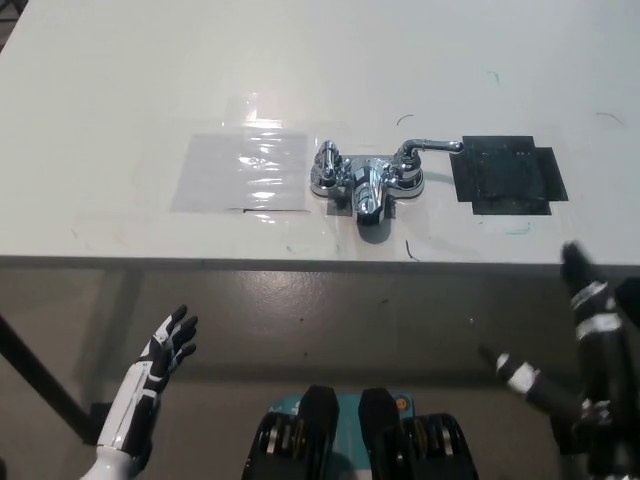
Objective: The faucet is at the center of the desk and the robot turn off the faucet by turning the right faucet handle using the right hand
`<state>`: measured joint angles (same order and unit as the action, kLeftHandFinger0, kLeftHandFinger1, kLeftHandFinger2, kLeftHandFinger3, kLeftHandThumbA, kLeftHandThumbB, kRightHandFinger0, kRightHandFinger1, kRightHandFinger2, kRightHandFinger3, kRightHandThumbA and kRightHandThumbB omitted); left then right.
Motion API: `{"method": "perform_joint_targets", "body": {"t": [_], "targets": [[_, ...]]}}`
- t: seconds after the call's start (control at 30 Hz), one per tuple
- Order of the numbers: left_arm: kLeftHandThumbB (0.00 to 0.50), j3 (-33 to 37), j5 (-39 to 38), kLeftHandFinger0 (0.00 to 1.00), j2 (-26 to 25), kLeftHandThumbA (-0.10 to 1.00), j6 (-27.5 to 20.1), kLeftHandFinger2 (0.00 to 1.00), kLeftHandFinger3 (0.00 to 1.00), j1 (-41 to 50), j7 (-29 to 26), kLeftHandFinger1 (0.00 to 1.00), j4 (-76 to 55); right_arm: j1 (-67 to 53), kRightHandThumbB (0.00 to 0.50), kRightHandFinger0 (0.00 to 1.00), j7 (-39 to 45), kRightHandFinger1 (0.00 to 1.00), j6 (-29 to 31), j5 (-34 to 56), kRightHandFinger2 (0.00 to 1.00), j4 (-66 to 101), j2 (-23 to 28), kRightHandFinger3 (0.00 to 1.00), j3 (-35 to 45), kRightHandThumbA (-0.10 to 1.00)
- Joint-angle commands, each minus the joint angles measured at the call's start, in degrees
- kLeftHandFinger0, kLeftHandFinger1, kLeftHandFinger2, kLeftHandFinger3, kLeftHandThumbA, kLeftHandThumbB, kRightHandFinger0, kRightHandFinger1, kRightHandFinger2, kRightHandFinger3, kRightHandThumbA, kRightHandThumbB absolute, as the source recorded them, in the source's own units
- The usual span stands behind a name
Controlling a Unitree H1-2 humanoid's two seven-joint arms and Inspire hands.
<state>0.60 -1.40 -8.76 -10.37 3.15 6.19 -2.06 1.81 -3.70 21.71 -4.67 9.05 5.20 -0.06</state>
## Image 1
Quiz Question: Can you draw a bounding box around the chrome faucet lever handle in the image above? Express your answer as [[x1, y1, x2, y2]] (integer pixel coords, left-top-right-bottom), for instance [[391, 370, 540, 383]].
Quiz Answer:
[[397, 138, 465, 171], [313, 140, 342, 181]]

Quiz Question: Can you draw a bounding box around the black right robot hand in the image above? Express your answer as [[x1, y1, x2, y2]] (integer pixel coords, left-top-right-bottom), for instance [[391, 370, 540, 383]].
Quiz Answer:
[[478, 241, 640, 446]]

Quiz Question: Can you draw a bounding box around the chrome faucet body with spout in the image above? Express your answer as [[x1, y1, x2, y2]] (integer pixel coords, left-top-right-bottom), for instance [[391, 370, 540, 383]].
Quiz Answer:
[[308, 154, 426, 227]]

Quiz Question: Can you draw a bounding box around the black tape square patch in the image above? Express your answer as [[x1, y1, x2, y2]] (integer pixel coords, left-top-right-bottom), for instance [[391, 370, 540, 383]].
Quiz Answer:
[[448, 134, 570, 217]]

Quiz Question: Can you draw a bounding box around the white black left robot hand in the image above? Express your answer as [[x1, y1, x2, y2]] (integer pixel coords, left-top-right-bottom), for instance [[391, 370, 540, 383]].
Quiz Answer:
[[96, 303, 200, 460]]

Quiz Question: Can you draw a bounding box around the black teal robot torso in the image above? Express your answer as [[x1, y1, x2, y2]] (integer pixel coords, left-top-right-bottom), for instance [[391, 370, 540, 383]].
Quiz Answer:
[[242, 383, 479, 480]]

